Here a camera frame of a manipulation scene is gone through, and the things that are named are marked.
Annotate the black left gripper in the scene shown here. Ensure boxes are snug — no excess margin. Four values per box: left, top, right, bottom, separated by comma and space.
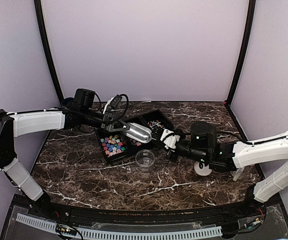
81, 108, 131, 133

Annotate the metal candy scoop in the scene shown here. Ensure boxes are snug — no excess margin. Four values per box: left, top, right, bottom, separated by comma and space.
123, 122, 164, 144

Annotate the black three-compartment candy tray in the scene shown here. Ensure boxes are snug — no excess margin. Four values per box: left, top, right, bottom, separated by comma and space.
95, 109, 175, 164

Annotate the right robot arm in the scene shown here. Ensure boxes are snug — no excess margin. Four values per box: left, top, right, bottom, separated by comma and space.
160, 121, 288, 217

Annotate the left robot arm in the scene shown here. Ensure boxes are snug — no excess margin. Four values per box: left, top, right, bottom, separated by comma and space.
0, 107, 122, 218

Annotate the white round lid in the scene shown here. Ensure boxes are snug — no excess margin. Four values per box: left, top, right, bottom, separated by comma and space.
194, 162, 213, 177

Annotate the clear plastic cup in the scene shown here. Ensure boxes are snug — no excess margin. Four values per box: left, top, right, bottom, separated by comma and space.
135, 149, 155, 172

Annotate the white ceramic mug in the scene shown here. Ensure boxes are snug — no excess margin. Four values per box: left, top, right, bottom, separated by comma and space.
230, 167, 244, 182

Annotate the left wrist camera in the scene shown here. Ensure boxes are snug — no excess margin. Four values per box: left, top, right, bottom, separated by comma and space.
103, 94, 123, 113

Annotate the black camera cable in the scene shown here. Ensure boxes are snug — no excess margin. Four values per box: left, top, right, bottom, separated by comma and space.
93, 92, 130, 122

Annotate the white slotted cable duct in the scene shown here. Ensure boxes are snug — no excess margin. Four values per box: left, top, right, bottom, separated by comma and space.
15, 213, 223, 240

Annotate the black frame post right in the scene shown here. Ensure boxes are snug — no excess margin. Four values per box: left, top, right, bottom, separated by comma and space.
224, 0, 256, 108

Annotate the black frame post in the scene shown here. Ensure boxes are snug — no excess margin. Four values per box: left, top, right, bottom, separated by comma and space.
33, 0, 64, 102
224, 0, 256, 108

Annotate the black frame post left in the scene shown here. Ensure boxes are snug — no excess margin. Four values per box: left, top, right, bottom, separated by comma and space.
33, 0, 64, 102

